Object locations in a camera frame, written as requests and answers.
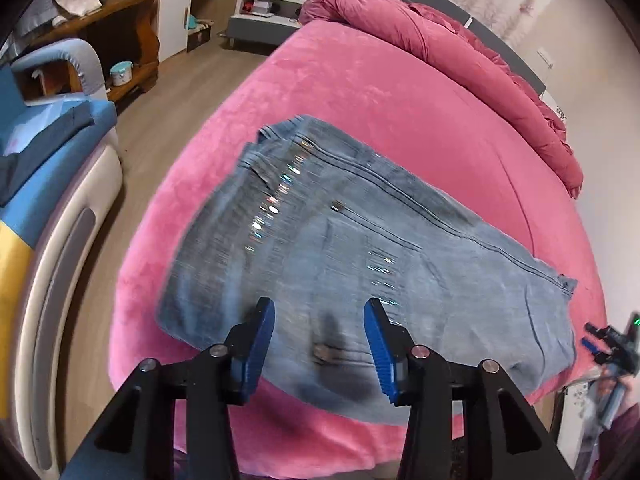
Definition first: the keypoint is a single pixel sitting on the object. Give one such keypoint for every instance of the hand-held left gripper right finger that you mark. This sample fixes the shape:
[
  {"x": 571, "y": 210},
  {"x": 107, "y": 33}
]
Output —
[{"x": 382, "y": 355}]

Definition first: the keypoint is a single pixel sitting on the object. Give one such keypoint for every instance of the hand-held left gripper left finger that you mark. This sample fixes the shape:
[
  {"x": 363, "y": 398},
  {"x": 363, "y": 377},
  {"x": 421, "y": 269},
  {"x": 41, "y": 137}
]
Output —
[{"x": 257, "y": 355}]

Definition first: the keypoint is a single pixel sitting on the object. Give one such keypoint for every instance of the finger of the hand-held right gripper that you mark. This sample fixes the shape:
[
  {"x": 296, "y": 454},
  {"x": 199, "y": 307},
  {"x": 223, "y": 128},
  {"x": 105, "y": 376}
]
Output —
[{"x": 590, "y": 346}]

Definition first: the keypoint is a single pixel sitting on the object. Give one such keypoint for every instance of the light blue denim pants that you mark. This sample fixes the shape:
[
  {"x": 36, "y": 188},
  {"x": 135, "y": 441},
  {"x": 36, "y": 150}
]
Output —
[{"x": 325, "y": 240}]

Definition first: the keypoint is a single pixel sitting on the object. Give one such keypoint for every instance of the person's right forearm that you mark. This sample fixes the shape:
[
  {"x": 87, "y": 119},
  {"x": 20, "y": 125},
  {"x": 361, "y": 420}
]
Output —
[{"x": 625, "y": 440}]

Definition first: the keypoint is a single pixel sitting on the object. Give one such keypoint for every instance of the white floral cabinet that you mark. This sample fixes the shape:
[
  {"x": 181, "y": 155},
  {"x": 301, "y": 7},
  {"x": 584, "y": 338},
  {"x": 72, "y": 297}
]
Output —
[{"x": 575, "y": 400}]

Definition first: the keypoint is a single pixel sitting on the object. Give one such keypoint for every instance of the white floral headboard panel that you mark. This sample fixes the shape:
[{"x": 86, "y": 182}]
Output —
[{"x": 560, "y": 112}]

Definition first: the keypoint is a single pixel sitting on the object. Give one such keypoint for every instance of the blue and beige sofa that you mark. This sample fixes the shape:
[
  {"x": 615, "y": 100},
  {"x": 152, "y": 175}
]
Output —
[{"x": 50, "y": 195}]

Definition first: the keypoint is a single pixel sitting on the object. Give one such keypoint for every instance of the bed with pink sheet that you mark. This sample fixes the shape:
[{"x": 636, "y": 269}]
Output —
[{"x": 350, "y": 90}]

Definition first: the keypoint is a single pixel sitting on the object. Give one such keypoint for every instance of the dark blue folded cloth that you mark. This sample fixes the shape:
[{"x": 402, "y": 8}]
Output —
[{"x": 30, "y": 160}]

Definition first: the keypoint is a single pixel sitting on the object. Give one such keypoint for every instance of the teal pot with lid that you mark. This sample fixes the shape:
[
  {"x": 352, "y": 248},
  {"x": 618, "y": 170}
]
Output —
[{"x": 121, "y": 74}]

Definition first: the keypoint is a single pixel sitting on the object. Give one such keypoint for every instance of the red duvet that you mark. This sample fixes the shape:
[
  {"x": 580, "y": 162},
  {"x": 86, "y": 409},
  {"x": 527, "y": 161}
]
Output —
[{"x": 450, "y": 45}]

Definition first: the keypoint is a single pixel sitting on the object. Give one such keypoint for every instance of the white and grey nightstand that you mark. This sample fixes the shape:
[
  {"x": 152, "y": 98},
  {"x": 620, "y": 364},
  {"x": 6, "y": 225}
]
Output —
[{"x": 260, "y": 30}]

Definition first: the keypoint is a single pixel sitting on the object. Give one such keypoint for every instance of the white and wood wardrobe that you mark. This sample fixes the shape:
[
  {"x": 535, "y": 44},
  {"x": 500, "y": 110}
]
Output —
[{"x": 175, "y": 10}]

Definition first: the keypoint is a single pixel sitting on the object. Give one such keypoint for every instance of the brown wooden desk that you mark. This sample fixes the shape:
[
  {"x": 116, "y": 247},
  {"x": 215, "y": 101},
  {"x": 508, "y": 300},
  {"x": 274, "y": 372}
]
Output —
[{"x": 125, "y": 10}]

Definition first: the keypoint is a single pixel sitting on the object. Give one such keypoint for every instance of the white wall socket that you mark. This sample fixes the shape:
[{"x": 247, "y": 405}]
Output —
[{"x": 546, "y": 58}]

